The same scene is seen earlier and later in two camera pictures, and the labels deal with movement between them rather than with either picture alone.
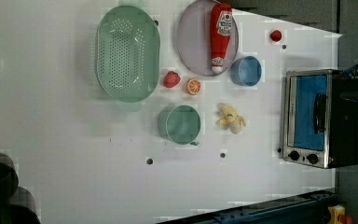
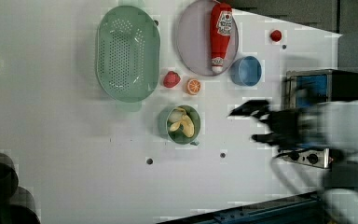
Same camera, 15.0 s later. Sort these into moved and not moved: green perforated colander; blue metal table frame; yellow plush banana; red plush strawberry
Moved: yellow plush banana
Not moved: blue metal table frame; red plush strawberry; green perforated colander
